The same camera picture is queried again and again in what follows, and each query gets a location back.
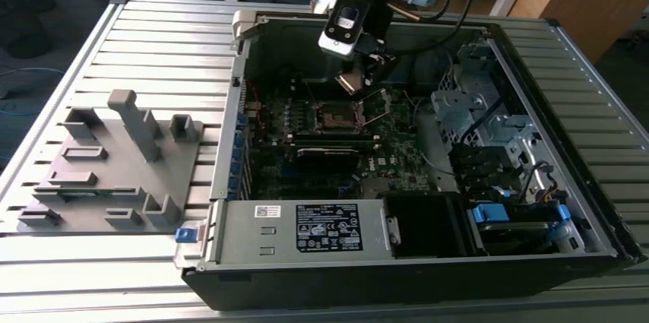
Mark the metal drive cage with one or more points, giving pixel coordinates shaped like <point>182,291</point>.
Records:
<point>449,104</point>

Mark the green RAM stick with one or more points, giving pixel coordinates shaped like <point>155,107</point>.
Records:
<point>80,194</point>

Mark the green motherboard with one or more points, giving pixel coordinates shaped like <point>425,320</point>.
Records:
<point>401,148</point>

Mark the chipset heatsink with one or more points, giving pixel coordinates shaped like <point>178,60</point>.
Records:
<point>375,187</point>

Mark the blue case latch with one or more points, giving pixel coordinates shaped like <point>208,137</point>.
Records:
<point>184,235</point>

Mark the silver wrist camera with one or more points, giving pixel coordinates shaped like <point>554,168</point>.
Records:
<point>339,30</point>

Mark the blue disk carrier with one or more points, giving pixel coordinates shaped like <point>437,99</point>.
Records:
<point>489,213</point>
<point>563,213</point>

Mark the black graphics card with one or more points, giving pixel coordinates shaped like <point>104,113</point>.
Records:
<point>327,161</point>

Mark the grey power supply unit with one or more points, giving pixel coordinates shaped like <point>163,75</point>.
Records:
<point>243,232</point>

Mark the CPU socket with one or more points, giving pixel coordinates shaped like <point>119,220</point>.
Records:
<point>334,116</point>

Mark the black hard disk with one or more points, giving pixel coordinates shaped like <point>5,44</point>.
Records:
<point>511,235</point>

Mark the black PC case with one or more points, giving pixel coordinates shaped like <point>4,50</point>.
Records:
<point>355,289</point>

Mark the grey parts rack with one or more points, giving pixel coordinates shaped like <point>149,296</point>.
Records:
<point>127,171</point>

